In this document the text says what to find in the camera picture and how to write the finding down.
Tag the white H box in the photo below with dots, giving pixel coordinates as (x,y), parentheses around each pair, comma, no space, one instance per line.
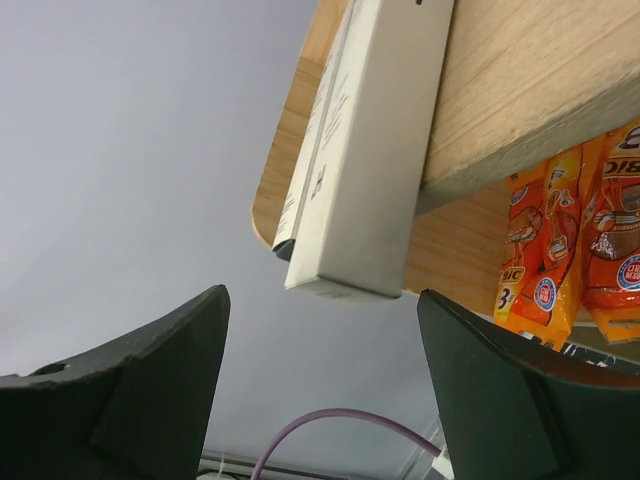
(295,200)
(353,238)

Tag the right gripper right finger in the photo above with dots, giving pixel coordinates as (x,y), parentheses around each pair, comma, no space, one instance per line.
(511,409)

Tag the wooden two-tier shelf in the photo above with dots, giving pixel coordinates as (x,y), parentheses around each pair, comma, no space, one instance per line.
(522,81)

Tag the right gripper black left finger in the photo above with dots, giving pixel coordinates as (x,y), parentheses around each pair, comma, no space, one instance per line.
(136,407)

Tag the orange BIC razor pack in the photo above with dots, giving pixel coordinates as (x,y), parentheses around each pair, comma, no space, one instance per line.
(522,246)
(611,294)
(550,301)

